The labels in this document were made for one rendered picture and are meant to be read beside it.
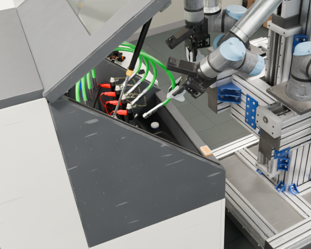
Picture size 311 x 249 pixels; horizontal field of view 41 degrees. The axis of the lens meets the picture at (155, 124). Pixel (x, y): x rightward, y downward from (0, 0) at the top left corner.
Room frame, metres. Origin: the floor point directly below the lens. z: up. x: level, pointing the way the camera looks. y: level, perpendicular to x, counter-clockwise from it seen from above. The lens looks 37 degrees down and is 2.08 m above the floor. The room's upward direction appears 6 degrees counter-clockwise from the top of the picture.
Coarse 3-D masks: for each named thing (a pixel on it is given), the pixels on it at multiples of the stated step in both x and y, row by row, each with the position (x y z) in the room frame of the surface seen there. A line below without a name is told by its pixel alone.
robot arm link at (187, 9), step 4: (184, 0) 1.51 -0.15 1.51; (188, 0) 1.49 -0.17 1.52; (192, 0) 1.48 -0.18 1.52; (196, 0) 1.48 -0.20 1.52; (200, 0) 1.49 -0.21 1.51; (184, 4) 1.51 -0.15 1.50; (188, 4) 1.49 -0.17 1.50; (192, 4) 1.48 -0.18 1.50; (196, 4) 1.48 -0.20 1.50; (200, 4) 1.49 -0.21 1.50; (184, 8) 1.51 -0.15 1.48; (188, 8) 1.49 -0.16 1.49; (192, 8) 1.48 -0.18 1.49; (196, 8) 1.48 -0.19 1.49; (200, 8) 1.49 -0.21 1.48
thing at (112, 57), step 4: (112, 52) 2.17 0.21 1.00; (116, 52) 2.12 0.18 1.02; (120, 52) 2.16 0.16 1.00; (108, 56) 2.15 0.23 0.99; (112, 56) 2.10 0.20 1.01; (116, 56) 2.12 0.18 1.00; (120, 56) 2.08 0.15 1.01; (124, 56) 2.07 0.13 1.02; (112, 60) 2.05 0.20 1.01; (120, 60) 2.08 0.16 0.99
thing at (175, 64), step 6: (168, 60) 1.30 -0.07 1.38; (174, 60) 1.29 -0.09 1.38; (180, 60) 1.30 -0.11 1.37; (168, 66) 1.28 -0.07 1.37; (174, 66) 1.28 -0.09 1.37; (180, 66) 1.28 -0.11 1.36; (186, 66) 1.28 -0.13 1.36; (192, 66) 1.28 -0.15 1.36; (180, 72) 1.27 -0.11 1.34; (186, 72) 1.27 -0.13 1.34; (192, 72) 1.26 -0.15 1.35
